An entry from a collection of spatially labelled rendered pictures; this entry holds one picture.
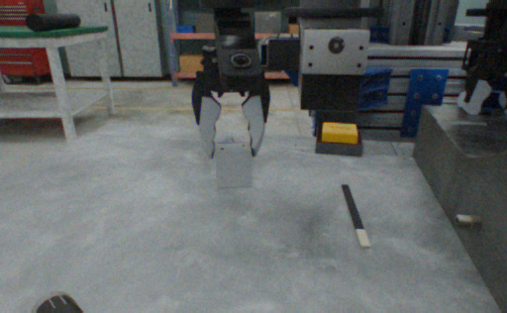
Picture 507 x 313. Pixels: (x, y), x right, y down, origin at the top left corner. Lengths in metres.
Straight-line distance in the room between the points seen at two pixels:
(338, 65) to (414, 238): 0.47
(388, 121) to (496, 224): 0.64
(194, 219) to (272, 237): 0.10
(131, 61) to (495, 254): 5.68
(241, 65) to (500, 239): 0.29
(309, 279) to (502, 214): 0.18
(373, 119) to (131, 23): 5.09
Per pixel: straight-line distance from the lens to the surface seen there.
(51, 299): 0.32
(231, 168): 0.48
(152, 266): 0.36
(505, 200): 0.36
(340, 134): 0.61
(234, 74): 0.38
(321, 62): 0.79
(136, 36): 5.78
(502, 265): 0.37
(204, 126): 0.47
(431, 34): 1.10
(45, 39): 3.10
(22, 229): 0.48
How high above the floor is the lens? 1.03
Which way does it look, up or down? 23 degrees down
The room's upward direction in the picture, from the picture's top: straight up
